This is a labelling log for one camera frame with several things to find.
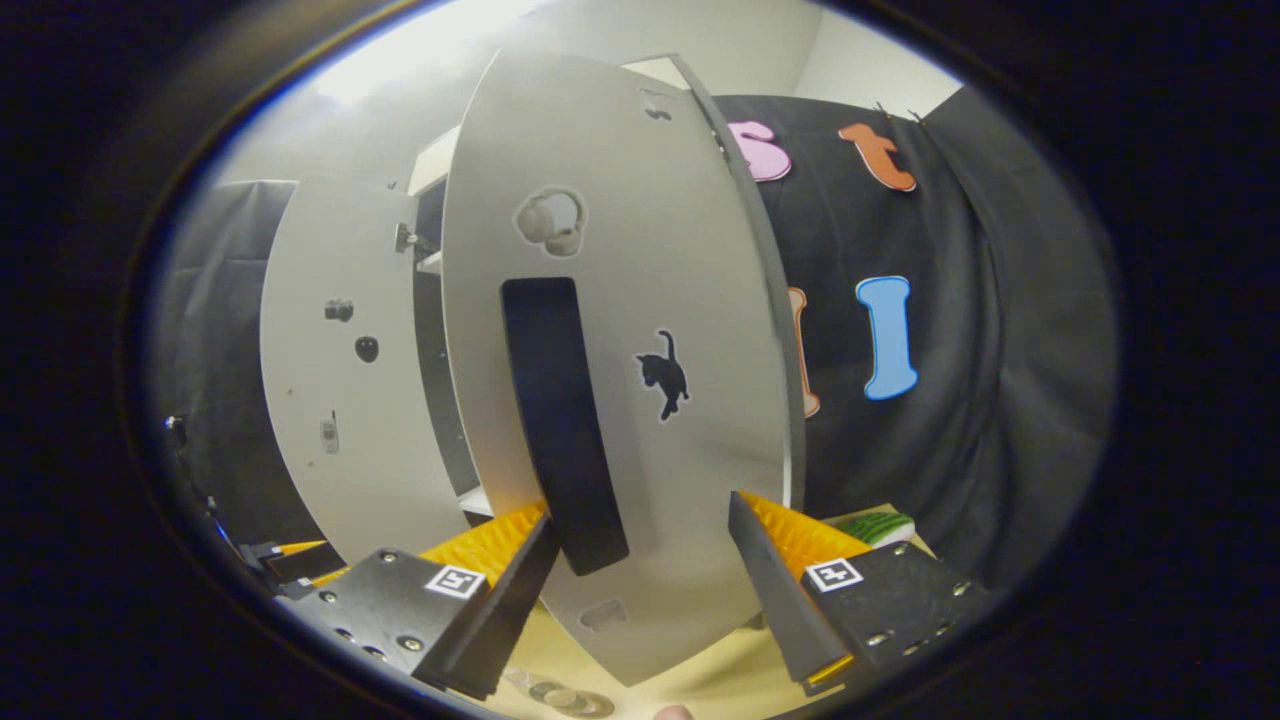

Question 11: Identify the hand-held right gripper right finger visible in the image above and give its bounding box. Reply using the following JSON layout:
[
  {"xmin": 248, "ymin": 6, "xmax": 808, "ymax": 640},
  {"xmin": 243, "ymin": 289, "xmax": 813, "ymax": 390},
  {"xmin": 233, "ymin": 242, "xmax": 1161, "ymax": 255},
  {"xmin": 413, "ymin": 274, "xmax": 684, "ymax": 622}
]
[{"xmin": 727, "ymin": 490, "xmax": 1001, "ymax": 698}]

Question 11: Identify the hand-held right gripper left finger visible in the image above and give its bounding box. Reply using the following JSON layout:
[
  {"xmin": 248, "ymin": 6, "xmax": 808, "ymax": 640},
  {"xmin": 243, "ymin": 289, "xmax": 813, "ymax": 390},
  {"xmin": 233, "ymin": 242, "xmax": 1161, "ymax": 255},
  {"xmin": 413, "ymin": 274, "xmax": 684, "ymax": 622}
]
[{"xmin": 296, "ymin": 497, "xmax": 567, "ymax": 701}]

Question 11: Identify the white cabinet door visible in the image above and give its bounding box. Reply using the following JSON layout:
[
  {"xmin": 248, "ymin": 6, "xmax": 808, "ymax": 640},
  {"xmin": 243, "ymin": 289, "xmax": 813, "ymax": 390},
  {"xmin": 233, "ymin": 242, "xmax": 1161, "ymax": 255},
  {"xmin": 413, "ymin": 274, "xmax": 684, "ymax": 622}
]
[
  {"xmin": 260, "ymin": 175, "xmax": 476, "ymax": 568},
  {"xmin": 442, "ymin": 50, "xmax": 806, "ymax": 688}
]

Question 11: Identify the white and grey cabinet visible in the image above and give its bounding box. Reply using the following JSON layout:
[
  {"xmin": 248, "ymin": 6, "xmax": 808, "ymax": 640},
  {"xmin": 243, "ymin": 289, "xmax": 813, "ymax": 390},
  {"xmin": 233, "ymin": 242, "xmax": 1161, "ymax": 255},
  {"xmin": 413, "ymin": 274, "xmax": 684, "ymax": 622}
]
[{"xmin": 405, "ymin": 55, "xmax": 693, "ymax": 521}]

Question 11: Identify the watermelon slice toy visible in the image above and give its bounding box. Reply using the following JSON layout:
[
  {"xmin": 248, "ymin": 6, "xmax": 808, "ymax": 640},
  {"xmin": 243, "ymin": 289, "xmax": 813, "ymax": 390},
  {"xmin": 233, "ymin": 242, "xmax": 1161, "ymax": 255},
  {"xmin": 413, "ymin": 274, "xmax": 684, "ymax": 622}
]
[{"xmin": 835, "ymin": 510, "xmax": 917, "ymax": 549}]

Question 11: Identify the black backdrop cloth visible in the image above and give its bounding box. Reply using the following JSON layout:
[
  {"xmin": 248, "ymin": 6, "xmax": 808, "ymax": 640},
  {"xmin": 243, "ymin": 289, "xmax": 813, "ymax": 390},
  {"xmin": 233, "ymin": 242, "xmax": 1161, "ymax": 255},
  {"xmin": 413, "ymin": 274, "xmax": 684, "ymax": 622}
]
[{"xmin": 155, "ymin": 93, "xmax": 1118, "ymax": 591}]

